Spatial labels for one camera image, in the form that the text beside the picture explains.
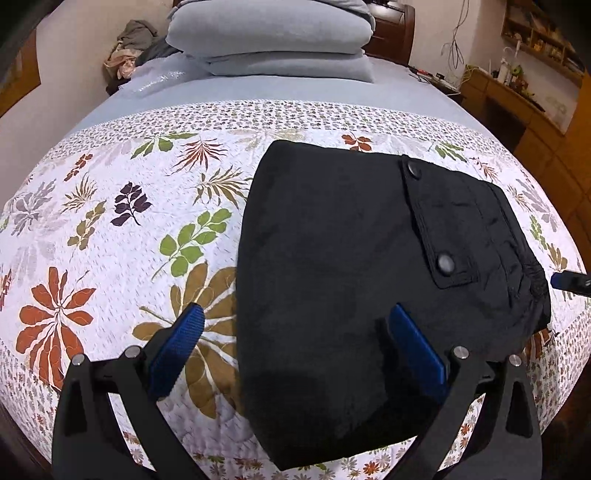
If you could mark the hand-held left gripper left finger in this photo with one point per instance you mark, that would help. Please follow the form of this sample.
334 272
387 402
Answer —
173 350

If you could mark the pile of crumpled clothes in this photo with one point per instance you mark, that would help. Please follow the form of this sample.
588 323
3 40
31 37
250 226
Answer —
129 50

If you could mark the wooden desk unit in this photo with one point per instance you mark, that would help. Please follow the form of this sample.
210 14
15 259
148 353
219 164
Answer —
545 134

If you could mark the black pants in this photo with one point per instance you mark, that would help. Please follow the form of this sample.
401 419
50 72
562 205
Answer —
346 258

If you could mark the dark wooden headboard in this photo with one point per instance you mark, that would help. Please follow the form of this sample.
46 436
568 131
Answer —
392 32

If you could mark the floral quilted blanket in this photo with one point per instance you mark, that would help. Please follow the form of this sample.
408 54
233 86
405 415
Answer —
92 258

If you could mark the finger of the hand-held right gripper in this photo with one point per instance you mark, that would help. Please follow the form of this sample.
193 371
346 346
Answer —
570 280

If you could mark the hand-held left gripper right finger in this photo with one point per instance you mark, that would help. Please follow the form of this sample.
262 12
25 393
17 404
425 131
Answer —
418 350

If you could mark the wooden wall shelf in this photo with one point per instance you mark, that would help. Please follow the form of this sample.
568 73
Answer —
540 37

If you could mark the grey-blue bed sheet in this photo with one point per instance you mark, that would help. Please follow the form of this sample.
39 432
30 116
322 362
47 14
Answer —
277 90

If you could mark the clear plastic bag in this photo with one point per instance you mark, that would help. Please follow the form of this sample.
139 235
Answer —
157 78

